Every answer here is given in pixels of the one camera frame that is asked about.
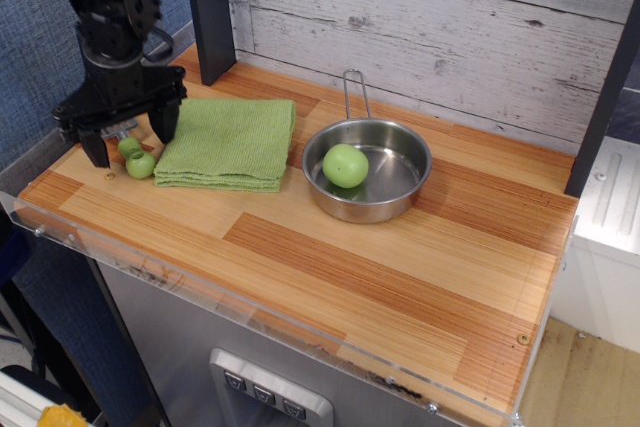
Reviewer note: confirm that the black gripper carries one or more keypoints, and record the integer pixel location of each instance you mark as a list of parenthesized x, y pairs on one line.
[(115, 91)]

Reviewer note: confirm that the green handled toy spatula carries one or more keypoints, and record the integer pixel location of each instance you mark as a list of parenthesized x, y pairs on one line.
[(139, 163)]

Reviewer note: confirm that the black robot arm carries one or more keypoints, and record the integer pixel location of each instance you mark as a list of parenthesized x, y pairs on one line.
[(115, 29)]

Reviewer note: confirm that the small steel pot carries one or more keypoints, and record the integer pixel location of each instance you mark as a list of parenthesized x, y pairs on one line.
[(400, 162)]

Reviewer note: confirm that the folded green cloth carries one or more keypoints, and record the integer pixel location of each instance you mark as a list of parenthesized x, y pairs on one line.
[(229, 144)]

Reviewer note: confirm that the clear acrylic table guard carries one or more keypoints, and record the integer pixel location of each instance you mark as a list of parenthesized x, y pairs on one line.
[(450, 298)]

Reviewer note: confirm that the silver toy fridge cabinet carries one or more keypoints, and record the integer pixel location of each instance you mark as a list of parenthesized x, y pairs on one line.
[(175, 330)]

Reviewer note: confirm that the green toy apple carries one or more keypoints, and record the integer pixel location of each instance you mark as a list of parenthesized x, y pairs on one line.
[(345, 166)]

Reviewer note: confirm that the silver button dispenser panel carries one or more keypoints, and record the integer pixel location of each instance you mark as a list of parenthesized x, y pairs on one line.
[(234, 375)]

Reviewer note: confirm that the yellow tape object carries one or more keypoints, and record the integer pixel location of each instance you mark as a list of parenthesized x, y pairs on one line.
[(61, 416)]

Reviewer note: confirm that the white aluminium side block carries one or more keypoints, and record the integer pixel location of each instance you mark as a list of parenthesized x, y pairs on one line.
[(597, 290)]

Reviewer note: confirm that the dark left shelf post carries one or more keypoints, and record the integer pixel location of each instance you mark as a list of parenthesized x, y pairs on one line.
[(214, 38)]

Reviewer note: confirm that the dark shelf post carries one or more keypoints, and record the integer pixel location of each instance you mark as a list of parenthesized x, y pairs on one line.
[(214, 38), (613, 85)]

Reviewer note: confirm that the dark right shelf post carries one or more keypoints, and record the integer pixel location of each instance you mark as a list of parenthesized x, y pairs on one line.
[(613, 85)]

